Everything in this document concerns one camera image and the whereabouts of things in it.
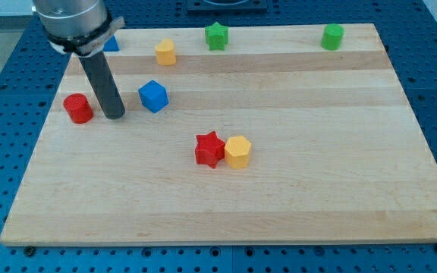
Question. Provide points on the blue perforated table plate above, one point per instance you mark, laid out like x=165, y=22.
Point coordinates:
x=31, y=76

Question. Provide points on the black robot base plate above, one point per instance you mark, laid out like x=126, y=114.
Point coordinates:
x=202, y=6

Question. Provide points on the yellow hexagon block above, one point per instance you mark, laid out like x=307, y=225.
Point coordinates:
x=237, y=152

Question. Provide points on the yellow heart block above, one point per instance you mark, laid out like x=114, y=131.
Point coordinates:
x=165, y=52

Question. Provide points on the small blue block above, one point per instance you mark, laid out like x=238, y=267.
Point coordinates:
x=111, y=45

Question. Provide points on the red star block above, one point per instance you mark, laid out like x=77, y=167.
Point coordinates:
x=209, y=149

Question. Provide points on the blue cube block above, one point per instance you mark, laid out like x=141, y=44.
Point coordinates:
x=153, y=96

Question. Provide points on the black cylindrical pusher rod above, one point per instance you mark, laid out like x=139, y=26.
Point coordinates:
x=101, y=80

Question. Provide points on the wooden board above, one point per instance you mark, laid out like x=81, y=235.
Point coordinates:
x=337, y=155

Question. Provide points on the green star block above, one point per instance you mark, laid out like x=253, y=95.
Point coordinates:
x=216, y=36

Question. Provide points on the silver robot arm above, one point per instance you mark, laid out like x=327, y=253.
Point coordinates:
x=82, y=28

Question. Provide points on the green cylinder block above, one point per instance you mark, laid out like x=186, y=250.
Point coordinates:
x=332, y=37

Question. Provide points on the red cylinder block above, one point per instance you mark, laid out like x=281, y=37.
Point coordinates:
x=78, y=108

